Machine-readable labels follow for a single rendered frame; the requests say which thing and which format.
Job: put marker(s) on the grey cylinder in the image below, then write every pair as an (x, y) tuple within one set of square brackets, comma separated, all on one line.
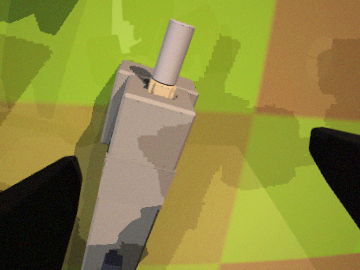
[(175, 46)]

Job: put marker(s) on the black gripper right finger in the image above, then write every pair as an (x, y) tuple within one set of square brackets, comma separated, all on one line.
[(337, 153)]

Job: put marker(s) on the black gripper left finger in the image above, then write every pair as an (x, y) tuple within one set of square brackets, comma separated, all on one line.
[(37, 217)]

